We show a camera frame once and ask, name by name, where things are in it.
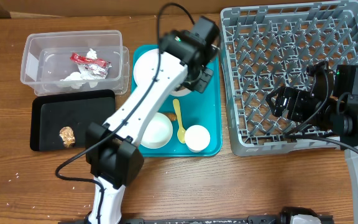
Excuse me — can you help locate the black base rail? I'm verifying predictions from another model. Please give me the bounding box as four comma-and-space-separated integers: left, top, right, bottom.
57, 206, 335, 224

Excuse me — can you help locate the black plastic tray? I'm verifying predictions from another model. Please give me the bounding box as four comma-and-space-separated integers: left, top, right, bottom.
30, 90, 116, 152

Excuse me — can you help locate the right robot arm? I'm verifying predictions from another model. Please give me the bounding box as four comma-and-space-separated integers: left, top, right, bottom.
266, 61, 358, 223

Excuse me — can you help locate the grey dishwasher rack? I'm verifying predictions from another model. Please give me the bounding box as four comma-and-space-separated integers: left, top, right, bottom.
220, 1, 358, 156

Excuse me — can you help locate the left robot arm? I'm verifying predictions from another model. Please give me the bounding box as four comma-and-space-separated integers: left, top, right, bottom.
85, 16, 219, 223

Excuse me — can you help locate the cardboard backdrop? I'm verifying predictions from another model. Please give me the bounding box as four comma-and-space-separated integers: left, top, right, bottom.
0, 0, 358, 20

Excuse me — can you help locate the white bowl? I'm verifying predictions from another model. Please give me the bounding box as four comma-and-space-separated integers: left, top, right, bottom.
140, 113, 173, 149

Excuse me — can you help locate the clear plastic bin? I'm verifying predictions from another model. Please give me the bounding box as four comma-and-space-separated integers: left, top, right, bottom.
20, 30, 130, 96

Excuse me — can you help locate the yellow plastic spoon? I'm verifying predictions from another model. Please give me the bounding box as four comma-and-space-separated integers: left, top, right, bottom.
173, 98, 186, 144

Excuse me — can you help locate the red snack wrapper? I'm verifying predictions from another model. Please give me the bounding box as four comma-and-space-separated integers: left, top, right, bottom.
70, 53, 111, 77

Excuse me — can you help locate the teal serving tray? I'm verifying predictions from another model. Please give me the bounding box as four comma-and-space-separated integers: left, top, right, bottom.
139, 60, 223, 157

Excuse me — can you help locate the brown food lump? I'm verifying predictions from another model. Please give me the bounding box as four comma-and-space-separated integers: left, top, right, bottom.
59, 126, 76, 147

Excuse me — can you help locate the white round plate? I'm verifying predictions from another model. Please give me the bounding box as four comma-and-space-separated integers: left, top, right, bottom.
132, 49, 158, 90

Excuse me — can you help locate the brown carrot stick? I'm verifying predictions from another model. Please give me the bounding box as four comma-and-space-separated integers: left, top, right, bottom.
163, 113, 177, 121

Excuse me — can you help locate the white cup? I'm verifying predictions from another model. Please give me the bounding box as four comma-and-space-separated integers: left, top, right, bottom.
185, 125, 211, 153

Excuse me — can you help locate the white napkin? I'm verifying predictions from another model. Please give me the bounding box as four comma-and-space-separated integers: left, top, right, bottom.
61, 49, 107, 90

